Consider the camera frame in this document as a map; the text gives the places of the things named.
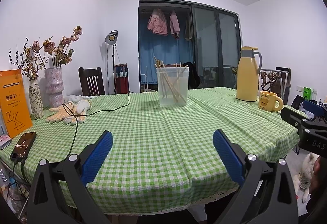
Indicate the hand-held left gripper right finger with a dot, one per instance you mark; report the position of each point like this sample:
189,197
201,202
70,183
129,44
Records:
227,156

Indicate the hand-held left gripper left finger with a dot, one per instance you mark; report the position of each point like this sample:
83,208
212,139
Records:
98,155

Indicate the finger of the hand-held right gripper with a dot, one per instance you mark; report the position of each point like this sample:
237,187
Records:
291,115
313,107

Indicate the translucent plastic container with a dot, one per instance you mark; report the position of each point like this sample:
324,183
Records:
173,88

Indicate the bunch of wooden chopsticks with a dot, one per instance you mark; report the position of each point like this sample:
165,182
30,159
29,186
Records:
160,63

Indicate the person's right hand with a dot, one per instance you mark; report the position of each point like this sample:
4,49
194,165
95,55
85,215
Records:
316,175

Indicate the black bag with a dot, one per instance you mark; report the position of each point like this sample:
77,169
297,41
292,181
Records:
297,104

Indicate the yellow bear mug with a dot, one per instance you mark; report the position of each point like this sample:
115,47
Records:
268,101

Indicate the white fluffy pet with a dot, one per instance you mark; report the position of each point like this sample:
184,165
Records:
306,170

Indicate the metal folding rack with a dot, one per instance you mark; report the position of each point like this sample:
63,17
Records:
273,81

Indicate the white work glove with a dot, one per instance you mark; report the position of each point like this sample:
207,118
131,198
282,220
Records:
81,106

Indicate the yellowish work glove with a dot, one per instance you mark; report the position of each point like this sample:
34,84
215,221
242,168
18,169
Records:
60,116

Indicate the yellow thermos jug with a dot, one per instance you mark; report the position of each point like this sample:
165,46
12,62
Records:
246,75

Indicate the white crumpled cloth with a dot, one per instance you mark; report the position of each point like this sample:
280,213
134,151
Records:
74,98

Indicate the green checked tablecloth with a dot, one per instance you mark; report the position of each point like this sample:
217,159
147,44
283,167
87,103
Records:
158,137

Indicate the dark wooden slatted chair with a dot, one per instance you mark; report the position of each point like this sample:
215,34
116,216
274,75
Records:
90,81

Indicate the black smartphone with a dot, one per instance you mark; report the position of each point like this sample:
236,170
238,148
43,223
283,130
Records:
23,144

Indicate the red storage stand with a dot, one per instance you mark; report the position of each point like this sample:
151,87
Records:
121,78

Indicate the pink speckled vase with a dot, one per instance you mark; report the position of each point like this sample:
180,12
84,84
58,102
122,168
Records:
53,86

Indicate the small floral vase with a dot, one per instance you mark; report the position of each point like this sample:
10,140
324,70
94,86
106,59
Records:
35,101

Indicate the black jacket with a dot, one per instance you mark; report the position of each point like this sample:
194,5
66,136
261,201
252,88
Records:
194,74

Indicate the small pink white case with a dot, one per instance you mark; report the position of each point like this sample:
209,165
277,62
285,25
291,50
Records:
5,141

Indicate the orange book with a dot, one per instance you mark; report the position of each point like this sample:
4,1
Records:
14,109

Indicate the dried rose bouquet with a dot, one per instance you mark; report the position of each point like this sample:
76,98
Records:
61,56

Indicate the dark wooden chair with jacket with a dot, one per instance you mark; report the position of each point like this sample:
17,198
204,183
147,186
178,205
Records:
170,65

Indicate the blue curtain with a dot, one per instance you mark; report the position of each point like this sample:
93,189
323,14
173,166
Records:
148,55

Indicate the dark framed sliding glass door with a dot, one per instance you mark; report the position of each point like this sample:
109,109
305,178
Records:
207,42

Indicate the dried twig bouquet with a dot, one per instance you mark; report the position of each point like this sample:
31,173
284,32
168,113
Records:
25,65

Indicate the studio lamp on tripod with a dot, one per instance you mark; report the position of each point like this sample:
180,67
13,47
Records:
111,37

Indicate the beige hanging garment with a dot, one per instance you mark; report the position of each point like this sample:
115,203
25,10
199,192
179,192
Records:
188,27

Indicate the small pink hanging jacket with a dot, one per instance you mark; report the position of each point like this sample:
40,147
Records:
174,24

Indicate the large pink hanging jacket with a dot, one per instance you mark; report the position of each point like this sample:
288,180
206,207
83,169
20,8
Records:
157,22

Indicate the white wall socket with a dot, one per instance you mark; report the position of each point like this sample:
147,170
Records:
299,88

